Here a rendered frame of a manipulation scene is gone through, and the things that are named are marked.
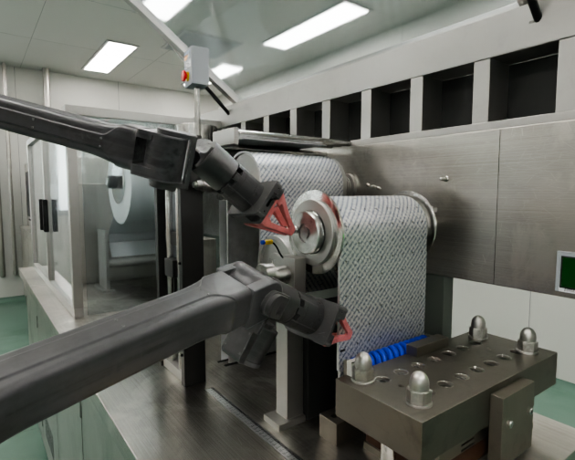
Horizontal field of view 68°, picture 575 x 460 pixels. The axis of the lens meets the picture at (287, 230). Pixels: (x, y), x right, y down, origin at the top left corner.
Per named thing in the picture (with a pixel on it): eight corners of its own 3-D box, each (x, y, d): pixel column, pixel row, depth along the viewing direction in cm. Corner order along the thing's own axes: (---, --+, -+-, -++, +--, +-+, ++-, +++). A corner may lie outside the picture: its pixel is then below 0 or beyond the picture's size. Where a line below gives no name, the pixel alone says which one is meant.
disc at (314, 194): (287, 266, 81) (288, 188, 80) (289, 266, 82) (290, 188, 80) (340, 281, 70) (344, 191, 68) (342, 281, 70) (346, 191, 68)
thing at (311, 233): (315, 260, 72) (288, 246, 77) (323, 259, 73) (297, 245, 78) (321, 217, 70) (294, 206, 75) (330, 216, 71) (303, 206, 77)
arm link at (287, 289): (277, 279, 59) (257, 267, 64) (253, 324, 58) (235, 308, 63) (310, 297, 63) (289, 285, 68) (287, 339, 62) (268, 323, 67)
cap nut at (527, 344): (512, 350, 78) (513, 326, 78) (521, 346, 80) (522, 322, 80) (533, 356, 75) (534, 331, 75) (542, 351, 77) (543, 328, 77)
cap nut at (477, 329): (464, 336, 86) (465, 314, 85) (474, 332, 88) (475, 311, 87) (481, 341, 83) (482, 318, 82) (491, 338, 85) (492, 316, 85)
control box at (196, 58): (178, 88, 119) (177, 51, 118) (201, 90, 122) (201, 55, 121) (185, 82, 113) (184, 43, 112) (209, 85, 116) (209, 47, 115)
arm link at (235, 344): (277, 292, 53) (228, 263, 57) (232, 375, 52) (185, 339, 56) (312, 306, 63) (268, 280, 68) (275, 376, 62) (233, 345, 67)
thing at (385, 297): (336, 370, 72) (338, 262, 71) (421, 341, 86) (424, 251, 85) (338, 371, 72) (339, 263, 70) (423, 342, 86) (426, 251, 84)
